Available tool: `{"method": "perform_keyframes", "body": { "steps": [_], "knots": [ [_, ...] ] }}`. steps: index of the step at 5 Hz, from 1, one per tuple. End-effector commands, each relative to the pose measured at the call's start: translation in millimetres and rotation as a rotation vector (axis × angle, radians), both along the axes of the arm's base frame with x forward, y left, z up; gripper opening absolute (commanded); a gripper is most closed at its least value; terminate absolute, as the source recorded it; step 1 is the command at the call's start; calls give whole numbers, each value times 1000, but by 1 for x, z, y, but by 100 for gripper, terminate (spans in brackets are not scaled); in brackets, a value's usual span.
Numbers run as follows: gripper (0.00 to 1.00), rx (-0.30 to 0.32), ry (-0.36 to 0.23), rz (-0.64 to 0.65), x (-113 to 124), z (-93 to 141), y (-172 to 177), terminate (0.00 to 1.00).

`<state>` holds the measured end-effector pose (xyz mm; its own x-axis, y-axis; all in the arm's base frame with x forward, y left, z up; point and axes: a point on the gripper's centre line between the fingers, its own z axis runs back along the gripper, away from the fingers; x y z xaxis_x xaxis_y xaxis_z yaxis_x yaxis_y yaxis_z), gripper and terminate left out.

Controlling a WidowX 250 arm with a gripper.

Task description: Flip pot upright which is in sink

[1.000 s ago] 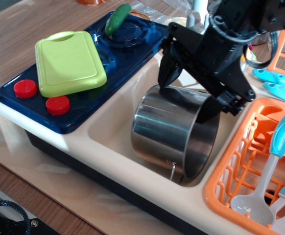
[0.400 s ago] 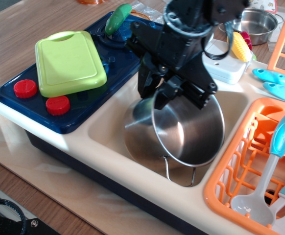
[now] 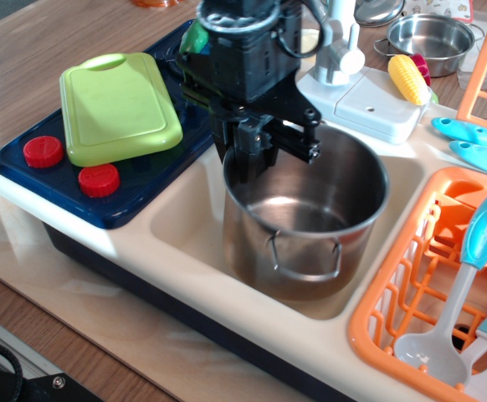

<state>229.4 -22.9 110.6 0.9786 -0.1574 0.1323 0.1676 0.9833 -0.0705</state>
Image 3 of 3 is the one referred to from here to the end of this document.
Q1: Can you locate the white spoon blue handle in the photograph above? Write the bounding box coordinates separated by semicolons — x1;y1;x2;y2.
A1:
393;198;487;387

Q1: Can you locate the steel pot lid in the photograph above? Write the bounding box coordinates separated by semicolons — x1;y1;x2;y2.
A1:
354;0;405;27

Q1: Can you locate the small steel pot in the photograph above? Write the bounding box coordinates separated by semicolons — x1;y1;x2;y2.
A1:
373;13;485;78

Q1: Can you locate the green toy cucumber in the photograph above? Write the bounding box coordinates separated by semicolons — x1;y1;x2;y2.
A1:
179;20;208;54

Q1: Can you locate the orange dish rack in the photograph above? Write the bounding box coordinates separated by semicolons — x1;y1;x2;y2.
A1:
348;167;487;401

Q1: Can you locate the blue utensil handle upper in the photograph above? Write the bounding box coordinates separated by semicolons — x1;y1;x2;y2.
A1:
431;117;487;147

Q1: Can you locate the grey toy faucet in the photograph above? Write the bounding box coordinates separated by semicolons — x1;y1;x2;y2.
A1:
297;1;430;144

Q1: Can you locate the large stainless steel pot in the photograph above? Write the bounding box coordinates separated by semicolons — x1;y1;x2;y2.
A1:
223;126;390;301

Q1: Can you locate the red stove knob right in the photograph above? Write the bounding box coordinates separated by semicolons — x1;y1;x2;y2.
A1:
78;163;120;198

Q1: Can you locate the red stove knob left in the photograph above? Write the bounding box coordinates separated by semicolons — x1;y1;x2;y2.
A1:
23;136;64;168

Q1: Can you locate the blue toy stovetop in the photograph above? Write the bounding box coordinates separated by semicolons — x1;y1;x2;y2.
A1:
0;21;213;229

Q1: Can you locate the black metal base plate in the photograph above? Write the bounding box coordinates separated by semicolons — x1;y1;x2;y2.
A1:
27;373;102;402

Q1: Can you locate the cream toy sink unit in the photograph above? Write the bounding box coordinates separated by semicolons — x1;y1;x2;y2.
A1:
0;106;472;401

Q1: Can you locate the red stove knob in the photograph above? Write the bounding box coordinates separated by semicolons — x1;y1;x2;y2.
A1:
23;136;64;168
78;163;120;198

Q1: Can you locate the yellow toy corn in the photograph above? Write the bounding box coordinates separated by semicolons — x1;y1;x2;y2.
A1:
387;54;432;106

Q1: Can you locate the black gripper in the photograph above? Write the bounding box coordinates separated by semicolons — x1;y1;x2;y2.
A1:
177;1;323;183

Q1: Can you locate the yellow toy plate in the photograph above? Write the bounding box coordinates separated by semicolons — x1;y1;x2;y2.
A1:
300;28;320;56

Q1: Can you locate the green plastic cutting board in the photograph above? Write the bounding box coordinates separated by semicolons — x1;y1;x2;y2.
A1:
59;52;183;168

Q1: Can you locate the orange bowl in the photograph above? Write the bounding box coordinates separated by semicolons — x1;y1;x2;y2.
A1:
131;0;181;8

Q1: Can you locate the red toy food piece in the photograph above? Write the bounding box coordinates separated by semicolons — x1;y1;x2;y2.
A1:
409;54;431;86

